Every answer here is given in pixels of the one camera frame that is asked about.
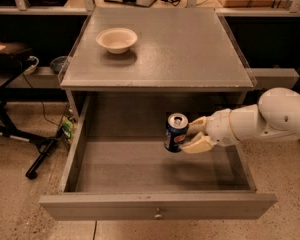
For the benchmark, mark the dark round bowl on shelf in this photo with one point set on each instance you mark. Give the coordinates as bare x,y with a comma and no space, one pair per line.
58,64

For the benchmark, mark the green small object on floor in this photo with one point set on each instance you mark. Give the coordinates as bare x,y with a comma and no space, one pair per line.
67,127

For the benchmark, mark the metal drawer knob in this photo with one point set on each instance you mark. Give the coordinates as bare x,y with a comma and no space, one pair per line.
158,215

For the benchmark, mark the blue pepsi can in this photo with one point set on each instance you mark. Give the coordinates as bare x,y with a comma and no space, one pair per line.
176,130

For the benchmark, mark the grey cabinet with top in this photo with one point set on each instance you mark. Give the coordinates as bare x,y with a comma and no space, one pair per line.
178,50

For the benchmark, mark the black box on stand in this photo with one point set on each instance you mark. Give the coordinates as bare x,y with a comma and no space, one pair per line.
14,51

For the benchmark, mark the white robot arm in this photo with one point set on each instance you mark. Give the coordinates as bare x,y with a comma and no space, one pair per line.
275,118

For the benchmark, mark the open grey top drawer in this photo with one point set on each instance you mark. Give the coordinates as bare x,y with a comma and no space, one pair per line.
119,169

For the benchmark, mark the white paper bowl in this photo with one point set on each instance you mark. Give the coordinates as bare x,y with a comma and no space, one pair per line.
117,40

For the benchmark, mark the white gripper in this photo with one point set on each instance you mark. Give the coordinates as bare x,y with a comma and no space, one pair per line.
219,126

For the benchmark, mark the black folding stand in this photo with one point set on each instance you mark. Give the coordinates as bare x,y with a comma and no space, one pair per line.
8,129

